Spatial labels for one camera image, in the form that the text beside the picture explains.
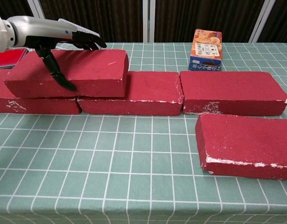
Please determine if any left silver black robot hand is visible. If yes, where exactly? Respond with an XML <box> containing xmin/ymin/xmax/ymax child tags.
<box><xmin>15</xmin><ymin>15</ymin><xmax>107</xmax><ymax>91</ymax></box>

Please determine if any red brick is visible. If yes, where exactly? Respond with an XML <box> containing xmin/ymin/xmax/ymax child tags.
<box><xmin>4</xmin><ymin>49</ymin><xmax>130</xmax><ymax>98</ymax></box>
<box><xmin>180</xmin><ymin>70</ymin><xmax>287</xmax><ymax>117</ymax></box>
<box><xmin>195</xmin><ymin>113</ymin><xmax>287</xmax><ymax>181</ymax></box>
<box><xmin>0</xmin><ymin>69</ymin><xmax>82</xmax><ymax>115</ymax></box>
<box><xmin>77</xmin><ymin>71</ymin><xmax>183</xmax><ymax>117</ymax></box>

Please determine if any red ink pad tin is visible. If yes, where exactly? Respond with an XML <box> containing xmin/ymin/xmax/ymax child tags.
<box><xmin>0</xmin><ymin>48</ymin><xmax>27</xmax><ymax>70</ymax></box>

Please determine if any green grid tablecloth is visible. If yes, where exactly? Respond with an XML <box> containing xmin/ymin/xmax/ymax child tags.
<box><xmin>0</xmin><ymin>42</ymin><xmax>287</xmax><ymax>224</ymax></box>

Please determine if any orange cookie box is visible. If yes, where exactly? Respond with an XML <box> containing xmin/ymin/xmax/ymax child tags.
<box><xmin>188</xmin><ymin>28</ymin><xmax>223</xmax><ymax>72</ymax></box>

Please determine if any white wire mesh basket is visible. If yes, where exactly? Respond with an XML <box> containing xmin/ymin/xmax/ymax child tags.
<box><xmin>49</xmin><ymin>18</ymin><xmax>100</xmax><ymax>51</ymax></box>

